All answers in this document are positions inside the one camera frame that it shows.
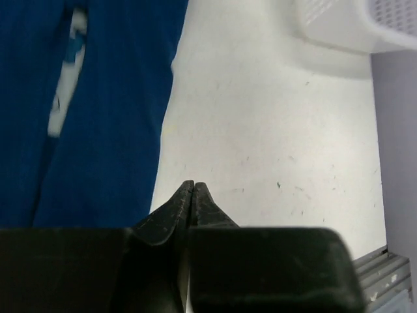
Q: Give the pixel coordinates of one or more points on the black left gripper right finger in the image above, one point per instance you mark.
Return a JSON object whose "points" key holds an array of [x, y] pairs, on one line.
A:
{"points": [[205, 212]]}

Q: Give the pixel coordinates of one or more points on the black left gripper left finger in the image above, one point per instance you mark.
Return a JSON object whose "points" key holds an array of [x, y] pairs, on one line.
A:
{"points": [[155, 268]]}

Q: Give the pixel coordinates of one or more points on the blue printed t shirt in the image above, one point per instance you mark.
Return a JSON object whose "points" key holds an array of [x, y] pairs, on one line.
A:
{"points": [[84, 90]]}

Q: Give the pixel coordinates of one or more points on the white plastic basket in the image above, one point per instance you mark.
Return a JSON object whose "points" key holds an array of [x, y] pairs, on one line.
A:
{"points": [[339, 38]]}

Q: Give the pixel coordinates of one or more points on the aluminium rail frame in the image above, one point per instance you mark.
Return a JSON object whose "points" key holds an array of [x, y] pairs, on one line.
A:
{"points": [[386, 281]]}

